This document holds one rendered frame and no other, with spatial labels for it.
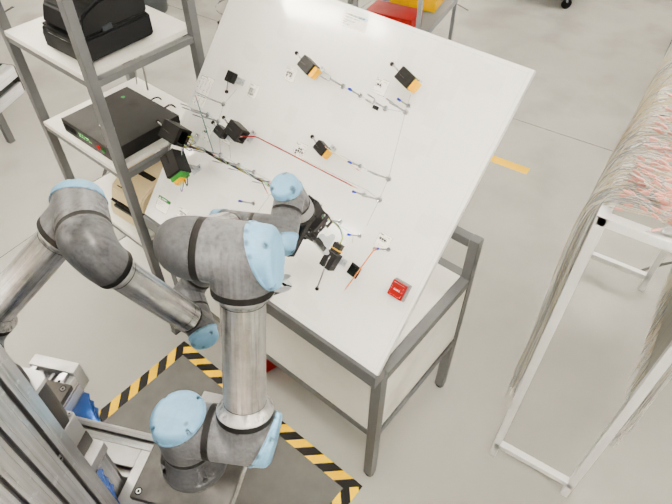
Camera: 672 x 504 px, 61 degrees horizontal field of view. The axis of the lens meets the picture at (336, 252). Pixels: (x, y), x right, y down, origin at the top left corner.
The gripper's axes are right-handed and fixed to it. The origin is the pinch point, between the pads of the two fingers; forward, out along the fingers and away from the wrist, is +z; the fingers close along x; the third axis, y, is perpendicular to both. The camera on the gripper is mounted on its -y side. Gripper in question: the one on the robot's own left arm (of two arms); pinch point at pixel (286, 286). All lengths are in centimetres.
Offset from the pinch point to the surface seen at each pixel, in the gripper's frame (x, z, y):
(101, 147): 65, -31, -76
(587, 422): -38, 168, 18
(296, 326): -7.2, 19.8, -17.5
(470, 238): 23, 62, 28
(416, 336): -11, 52, 9
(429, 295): 6, 62, 9
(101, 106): 67, -43, -50
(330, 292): 2.0, 20.8, -1.8
